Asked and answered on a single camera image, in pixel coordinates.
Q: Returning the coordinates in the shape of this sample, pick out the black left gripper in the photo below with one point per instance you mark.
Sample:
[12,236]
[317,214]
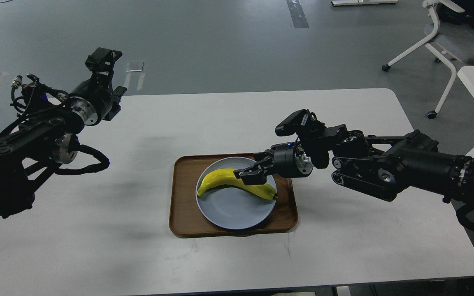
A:
[95,100]

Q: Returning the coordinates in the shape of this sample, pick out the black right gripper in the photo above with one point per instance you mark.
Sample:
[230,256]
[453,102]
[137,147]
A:
[286,159]

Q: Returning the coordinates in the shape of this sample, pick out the yellow banana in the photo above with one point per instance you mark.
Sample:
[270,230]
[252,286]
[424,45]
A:
[226,178]

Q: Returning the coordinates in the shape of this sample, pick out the blue round plate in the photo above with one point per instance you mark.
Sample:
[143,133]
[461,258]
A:
[232,207]

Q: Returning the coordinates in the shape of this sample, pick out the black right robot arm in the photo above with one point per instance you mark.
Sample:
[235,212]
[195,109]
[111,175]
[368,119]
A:
[377,166]

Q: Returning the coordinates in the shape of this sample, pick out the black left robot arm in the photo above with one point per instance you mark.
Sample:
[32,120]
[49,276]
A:
[43,140]

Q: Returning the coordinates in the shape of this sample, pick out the brown wooden tray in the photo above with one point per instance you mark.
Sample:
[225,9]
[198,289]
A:
[186,220]

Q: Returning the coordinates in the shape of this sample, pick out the white table base bar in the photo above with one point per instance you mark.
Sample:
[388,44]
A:
[337,3]

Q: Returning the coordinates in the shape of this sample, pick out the white office chair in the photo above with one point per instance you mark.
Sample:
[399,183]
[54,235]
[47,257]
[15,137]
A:
[447,42]

